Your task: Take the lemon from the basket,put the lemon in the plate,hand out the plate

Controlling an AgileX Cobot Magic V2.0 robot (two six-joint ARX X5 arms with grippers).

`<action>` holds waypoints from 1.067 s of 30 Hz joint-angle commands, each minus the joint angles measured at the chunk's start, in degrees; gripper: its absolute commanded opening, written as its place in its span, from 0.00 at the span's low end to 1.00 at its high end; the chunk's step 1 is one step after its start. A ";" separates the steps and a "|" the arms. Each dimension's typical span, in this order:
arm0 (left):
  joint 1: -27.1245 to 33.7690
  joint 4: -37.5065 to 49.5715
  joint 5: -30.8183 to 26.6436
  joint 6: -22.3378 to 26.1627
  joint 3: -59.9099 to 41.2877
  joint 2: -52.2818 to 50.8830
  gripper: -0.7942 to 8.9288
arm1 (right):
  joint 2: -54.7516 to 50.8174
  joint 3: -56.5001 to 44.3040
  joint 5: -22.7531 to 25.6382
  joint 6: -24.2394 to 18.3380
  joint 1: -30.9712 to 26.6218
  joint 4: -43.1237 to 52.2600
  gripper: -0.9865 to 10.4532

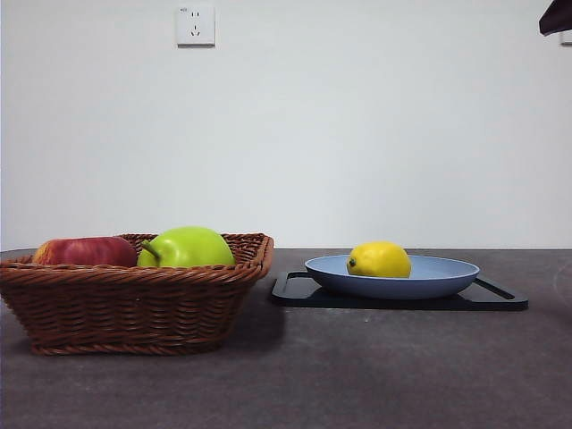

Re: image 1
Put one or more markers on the brown wicker basket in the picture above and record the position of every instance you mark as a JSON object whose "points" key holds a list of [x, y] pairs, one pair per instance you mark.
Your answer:
{"points": [[134, 308]]}

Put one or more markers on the green apple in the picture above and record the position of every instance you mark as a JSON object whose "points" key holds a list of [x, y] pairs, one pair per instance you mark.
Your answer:
{"points": [[192, 250]]}

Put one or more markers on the red apple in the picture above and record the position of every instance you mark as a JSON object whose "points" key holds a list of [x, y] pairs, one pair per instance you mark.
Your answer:
{"points": [[85, 252]]}

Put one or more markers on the yellow lemon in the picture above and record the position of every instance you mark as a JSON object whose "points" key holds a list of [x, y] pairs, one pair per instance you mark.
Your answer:
{"points": [[380, 261]]}

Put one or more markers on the black flat tray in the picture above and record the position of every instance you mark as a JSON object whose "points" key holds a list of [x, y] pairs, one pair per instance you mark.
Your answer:
{"points": [[402, 305]]}

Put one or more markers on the white wall socket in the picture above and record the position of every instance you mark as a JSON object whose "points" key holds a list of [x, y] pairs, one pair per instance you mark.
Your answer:
{"points": [[195, 38]]}

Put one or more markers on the blue round plate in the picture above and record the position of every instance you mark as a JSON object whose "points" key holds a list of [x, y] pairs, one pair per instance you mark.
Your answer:
{"points": [[442, 279]]}

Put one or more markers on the white wall plate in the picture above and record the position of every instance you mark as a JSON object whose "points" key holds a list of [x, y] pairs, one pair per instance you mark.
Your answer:
{"points": [[566, 40]]}

